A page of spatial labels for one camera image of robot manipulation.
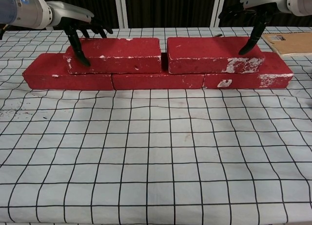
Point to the white black checkered tablecloth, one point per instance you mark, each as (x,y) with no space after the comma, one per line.
(156,161)

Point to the brown kraft spiral notebook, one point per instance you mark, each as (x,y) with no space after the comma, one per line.
(292,43)

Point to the red brick with small dent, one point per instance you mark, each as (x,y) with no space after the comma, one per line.
(122,49)

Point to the red brick with cracked edge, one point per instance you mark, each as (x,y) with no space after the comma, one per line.
(158,82)

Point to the plain red brick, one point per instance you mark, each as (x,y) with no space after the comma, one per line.
(44,73)

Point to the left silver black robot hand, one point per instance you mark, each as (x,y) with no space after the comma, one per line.
(68,11)

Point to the red brick with white scuffed corner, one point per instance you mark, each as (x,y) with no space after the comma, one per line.
(200,49)

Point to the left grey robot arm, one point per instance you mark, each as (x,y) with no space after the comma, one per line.
(22,7)

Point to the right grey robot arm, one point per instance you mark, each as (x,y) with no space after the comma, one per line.
(301,3)

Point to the red brick with white curl mark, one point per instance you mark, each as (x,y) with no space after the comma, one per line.
(275,66)

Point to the white metal frame post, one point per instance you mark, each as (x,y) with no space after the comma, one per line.
(121,10)
(218,3)

